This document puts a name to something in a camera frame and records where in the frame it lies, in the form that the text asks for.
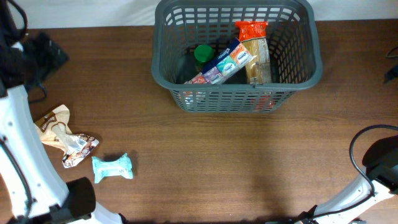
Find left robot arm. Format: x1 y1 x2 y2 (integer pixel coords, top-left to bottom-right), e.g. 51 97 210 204
1 0 127 223

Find multicolour tissue pack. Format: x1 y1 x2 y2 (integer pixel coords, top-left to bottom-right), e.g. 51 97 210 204
185 38 256 85

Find green lid glass jar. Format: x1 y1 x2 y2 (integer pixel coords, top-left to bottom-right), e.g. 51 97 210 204
194 45 214 72

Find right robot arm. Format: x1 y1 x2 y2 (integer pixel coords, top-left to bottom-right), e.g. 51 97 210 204
293 124 397 223

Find grey plastic basket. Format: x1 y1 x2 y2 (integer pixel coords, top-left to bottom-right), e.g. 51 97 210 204
151 0 323 113

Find teal wipes packet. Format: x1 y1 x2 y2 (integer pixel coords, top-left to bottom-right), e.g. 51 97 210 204
92 153 134 184

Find beige snack bag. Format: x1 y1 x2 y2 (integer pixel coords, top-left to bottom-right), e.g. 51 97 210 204
35 105 100 169

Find orange spaghetti package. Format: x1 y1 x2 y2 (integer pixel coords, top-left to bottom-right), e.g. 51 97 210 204
234 21 276 112

